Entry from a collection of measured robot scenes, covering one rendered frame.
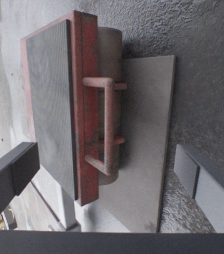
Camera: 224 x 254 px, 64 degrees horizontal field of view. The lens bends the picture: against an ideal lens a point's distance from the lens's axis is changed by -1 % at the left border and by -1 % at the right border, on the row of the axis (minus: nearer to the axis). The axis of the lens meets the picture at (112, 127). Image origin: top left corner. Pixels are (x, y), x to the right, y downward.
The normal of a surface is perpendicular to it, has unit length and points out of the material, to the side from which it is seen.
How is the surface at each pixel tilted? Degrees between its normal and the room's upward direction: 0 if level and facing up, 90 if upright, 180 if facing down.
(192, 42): 0
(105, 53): 70
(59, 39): 0
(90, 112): 90
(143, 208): 0
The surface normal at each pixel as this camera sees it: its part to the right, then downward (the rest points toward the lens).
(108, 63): 0.43, 0.26
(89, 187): 0.64, 0.22
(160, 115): -0.77, 0.16
